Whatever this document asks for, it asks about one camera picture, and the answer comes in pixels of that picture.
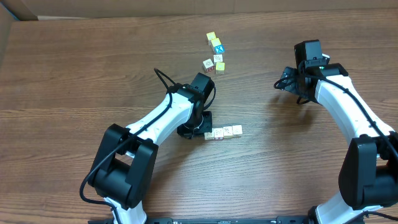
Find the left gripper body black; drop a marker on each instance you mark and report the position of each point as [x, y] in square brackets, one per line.
[196, 125]

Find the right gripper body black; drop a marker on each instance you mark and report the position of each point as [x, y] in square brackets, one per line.
[295, 86]

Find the blue pictogram block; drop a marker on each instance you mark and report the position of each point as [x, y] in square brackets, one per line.
[209, 135]

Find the white block red letters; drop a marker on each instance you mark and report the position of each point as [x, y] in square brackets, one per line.
[218, 133]

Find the plain white wooden block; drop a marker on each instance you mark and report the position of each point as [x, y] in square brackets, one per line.
[237, 130]

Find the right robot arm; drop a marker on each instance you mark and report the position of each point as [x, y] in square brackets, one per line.
[368, 177]

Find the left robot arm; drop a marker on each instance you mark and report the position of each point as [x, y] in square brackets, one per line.
[123, 166]

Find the white block red side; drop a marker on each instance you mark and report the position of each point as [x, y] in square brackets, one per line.
[208, 65]

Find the white patterned block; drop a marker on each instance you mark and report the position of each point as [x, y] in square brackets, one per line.
[217, 58]

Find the blue X block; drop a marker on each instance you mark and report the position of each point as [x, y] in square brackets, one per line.
[219, 49]

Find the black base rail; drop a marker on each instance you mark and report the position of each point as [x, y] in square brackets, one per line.
[278, 220]

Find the cardboard box wall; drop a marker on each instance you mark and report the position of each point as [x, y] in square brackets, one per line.
[32, 9]

